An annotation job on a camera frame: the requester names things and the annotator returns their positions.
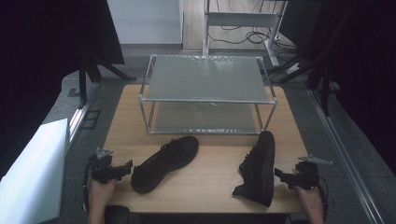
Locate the grey two-tier shoe rack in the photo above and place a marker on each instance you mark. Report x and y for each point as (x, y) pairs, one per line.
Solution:
(205, 79)

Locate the black tripod stand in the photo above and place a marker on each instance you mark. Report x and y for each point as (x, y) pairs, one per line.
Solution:
(323, 68)
(90, 71)

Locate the white power strip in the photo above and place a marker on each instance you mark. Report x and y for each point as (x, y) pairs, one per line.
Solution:
(292, 68)

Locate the dark floor outlet cover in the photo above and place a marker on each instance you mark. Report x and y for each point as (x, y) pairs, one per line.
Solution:
(91, 119)

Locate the black sneaker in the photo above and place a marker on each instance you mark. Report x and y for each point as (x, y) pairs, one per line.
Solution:
(260, 168)
(165, 161)

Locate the person's right hand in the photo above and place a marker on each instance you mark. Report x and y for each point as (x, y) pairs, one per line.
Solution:
(308, 196)

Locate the white metal desk frame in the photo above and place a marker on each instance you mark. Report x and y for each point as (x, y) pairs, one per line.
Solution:
(241, 19)

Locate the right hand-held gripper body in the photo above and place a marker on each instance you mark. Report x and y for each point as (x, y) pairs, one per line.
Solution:
(308, 175)

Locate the person's dark clothed leg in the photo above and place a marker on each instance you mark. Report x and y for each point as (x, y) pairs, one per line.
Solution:
(120, 215)

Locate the metal floor rail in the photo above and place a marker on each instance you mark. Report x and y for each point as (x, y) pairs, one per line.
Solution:
(81, 113)
(345, 149)

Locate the black curtain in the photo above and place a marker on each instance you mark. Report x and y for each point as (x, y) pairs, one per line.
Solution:
(367, 77)
(40, 62)

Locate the white foam board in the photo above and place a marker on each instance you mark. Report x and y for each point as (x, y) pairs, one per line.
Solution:
(31, 174)

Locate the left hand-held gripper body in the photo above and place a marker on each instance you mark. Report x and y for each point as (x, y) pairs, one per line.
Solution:
(101, 168)

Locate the person's left hand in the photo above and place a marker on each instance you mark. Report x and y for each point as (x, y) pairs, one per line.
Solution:
(101, 191)

